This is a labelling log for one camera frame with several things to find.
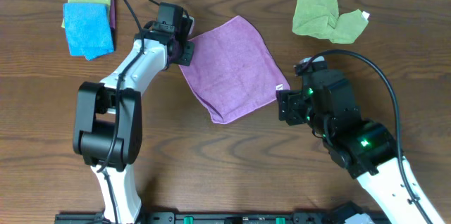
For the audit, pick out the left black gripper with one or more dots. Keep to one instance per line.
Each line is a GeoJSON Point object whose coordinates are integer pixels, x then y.
{"type": "Point", "coordinates": [187, 53]}

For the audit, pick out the crumpled green microfiber cloth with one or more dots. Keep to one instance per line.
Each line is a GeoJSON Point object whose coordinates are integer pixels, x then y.
{"type": "Point", "coordinates": [321, 19]}

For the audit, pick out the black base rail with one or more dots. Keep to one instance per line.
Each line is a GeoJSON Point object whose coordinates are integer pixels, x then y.
{"type": "Point", "coordinates": [346, 213]}

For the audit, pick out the folded blue cloth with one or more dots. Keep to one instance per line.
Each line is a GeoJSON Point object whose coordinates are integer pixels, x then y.
{"type": "Point", "coordinates": [87, 29]}

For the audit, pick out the folded purple cloth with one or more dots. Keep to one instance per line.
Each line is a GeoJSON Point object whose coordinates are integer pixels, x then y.
{"type": "Point", "coordinates": [112, 11]}

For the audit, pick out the purple microfiber cloth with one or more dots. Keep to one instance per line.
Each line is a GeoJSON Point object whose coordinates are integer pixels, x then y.
{"type": "Point", "coordinates": [232, 72]}

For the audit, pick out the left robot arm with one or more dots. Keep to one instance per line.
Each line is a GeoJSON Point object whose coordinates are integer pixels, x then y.
{"type": "Point", "coordinates": [108, 117]}

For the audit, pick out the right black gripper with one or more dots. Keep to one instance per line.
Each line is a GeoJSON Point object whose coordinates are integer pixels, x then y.
{"type": "Point", "coordinates": [290, 106]}

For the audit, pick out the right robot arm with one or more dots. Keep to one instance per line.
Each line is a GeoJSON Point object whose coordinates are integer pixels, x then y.
{"type": "Point", "coordinates": [364, 148]}

